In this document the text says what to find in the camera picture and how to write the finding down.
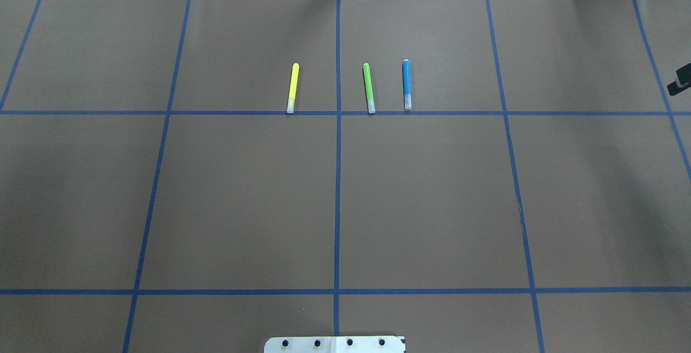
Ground blue marker pen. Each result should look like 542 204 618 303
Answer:
402 59 412 111

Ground yellow marker pen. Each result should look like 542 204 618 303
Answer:
286 63 300 114

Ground brown paper table cover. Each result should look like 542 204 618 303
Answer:
2 0 689 352

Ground white mounting plate with holes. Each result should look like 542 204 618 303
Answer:
263 336 407 352

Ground green marker pen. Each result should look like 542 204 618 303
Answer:
362 63 376 114

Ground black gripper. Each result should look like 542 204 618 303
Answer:
667 64 691 96

